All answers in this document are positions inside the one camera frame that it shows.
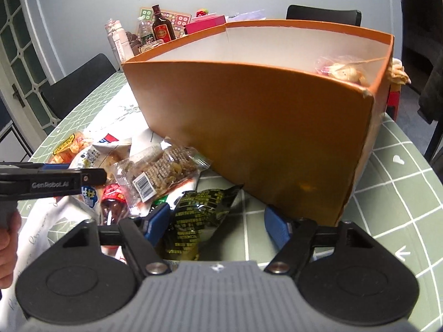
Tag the purple tissue pack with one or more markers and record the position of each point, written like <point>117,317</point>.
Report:
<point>249,14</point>

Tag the cream plush toy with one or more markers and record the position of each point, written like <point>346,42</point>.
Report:
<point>398,72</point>

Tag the black chair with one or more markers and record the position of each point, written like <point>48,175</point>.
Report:
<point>323,14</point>
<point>79,83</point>

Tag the orange cardboard box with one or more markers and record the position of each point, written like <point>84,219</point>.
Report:
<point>259,128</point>

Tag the red snack packet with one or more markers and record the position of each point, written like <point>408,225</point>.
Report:
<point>112,197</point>

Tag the brown glass bottle red label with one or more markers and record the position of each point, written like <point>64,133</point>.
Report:
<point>162,29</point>

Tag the waffle packet yellow label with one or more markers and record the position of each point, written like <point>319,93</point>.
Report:
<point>64,145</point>

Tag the person's left hand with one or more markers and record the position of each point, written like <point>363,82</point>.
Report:
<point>7,256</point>

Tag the clear cereal bar packet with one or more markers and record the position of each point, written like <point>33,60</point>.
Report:
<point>162,171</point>

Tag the black chair back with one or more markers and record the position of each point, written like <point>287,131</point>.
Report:
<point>323,14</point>

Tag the pink cream snack packet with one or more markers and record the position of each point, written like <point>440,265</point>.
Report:
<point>342,71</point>

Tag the white glass-paned door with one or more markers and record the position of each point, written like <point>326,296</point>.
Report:
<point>20,58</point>

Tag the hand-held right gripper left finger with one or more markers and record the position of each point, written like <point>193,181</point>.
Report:
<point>157,222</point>

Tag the pink box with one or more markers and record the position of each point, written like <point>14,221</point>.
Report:
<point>204,24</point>

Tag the white printed table runner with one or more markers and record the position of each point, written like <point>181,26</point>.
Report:
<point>45,221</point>

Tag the white pink bottle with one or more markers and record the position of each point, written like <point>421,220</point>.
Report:
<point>119,41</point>

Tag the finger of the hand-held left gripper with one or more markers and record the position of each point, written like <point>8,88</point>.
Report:
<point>55,167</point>
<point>93,177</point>

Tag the dark jacket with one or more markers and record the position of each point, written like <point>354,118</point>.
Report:
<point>431,90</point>

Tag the clear packet green label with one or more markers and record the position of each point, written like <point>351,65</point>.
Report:
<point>161,200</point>

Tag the small colourful toy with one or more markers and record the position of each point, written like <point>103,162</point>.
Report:
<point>203,12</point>

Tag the white blue bread packet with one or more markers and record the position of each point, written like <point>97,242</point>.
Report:
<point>91,155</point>

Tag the white packet blue red label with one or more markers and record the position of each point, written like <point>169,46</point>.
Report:
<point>110,139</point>

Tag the clear plastic water bottle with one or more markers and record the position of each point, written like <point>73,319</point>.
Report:
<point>145,31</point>

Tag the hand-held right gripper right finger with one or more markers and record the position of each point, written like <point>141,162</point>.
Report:
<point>276,228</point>

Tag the black snack packet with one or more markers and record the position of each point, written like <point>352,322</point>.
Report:
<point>197,221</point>

